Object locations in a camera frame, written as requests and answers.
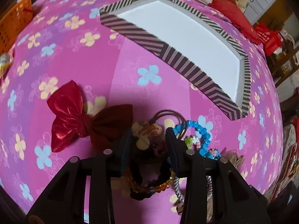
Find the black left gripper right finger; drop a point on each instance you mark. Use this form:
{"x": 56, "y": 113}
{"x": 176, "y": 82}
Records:
{"x": 233, "y": 200}

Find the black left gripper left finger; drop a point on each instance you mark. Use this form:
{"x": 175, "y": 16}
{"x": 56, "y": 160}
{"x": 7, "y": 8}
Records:
{"x": 62, "y": 201}

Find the leopard print bow scrunchie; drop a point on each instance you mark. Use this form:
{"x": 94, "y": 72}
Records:
{"x": 234, "y": 158}

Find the red satin bow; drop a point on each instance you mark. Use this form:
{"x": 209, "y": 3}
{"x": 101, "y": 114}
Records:
{"x": 105, "y": 129}

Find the striped hexagonal white tray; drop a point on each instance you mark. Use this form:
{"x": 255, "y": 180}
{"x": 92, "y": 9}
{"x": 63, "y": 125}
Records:
{"x": 198, "y": 48}

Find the pink floral bedsheet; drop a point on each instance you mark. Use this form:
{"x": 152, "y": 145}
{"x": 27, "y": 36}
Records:
{"x": 65, "y": 42}

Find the wrapped candy ball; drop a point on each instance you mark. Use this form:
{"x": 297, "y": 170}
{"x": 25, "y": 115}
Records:
{"x": 5, "y": 63}

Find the red paper bag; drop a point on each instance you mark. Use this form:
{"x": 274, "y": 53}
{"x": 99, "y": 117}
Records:
{"x": 270, "y": 39}

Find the red cushion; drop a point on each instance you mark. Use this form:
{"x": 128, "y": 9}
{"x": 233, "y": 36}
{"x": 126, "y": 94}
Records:
{"x": 230, "y": 10}

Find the orange plastic basket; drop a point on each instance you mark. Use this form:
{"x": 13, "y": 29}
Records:
{"x": 15, "y": 19}

